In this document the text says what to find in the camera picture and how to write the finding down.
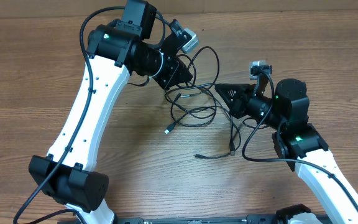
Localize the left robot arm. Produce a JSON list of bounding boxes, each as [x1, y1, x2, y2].
[[29, 1, 198, 223]]

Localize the black USB cable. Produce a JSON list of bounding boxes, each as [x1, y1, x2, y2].
[[177, 45, 221, 99], [193, 90, 242, 160], [163, 82, 226, 135]]

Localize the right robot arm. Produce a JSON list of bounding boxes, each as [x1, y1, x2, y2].
[[215, 78, 358, 223]]

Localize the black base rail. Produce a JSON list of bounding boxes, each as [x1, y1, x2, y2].
[[115, 214, 285, 224]]

